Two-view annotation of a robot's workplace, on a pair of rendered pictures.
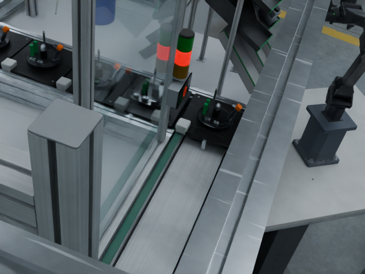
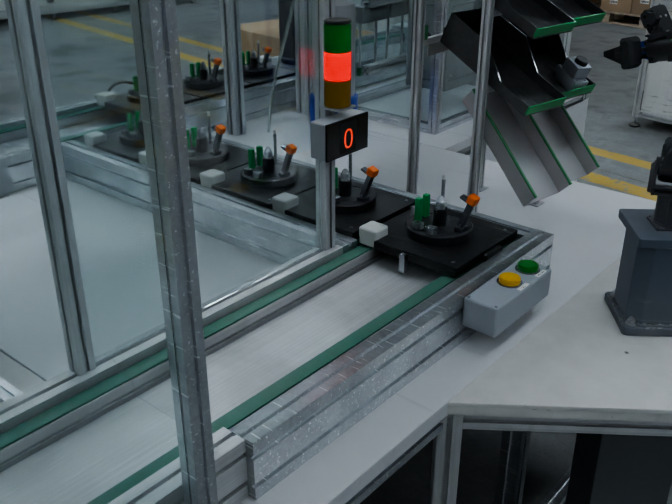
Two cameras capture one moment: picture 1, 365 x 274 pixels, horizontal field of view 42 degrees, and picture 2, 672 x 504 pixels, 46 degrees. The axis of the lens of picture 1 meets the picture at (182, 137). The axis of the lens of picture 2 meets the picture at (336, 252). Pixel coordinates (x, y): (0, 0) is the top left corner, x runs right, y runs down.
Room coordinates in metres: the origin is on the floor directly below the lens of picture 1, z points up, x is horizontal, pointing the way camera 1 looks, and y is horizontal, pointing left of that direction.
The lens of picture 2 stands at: (-0.02, -0.62, 1.66)
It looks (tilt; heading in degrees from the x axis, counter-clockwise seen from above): 26 degrees down; 28
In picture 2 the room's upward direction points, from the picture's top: straight up
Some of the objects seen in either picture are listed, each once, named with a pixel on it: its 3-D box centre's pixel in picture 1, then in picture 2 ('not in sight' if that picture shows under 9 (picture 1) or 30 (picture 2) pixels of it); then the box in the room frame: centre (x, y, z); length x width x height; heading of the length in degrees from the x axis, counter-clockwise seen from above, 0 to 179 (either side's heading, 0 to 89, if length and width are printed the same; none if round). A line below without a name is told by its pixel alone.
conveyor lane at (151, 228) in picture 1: (180, 180); (337, 308); (1.14, -0.02, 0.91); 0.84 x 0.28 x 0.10; 167
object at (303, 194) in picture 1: (308, 147); (641, 311); (1.51, -0.52, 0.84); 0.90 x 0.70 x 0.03; 115
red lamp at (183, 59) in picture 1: (182, 55); (337, 65); (1.26, 0.05, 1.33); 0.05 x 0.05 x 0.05
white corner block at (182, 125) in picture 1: (182, 126); (373, 234); (1.35, 0.01, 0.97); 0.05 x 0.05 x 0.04; 77
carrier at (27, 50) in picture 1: (43, 52); not in sight; (1.58, 0.62, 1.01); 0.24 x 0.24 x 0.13; 77
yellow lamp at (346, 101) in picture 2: (180, 68); (337, 92); (1.26, 0.05, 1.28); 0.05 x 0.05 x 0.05
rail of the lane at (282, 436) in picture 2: not in sight; (422, 332); (1.12, -0.20, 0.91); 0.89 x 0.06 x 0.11; 167
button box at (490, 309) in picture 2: not in sight; (508, 295); (1.29, -0.30, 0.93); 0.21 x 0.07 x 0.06; 167
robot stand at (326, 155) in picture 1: (323, 135); (659, 271); (1.47, -0.54, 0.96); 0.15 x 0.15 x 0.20; 25
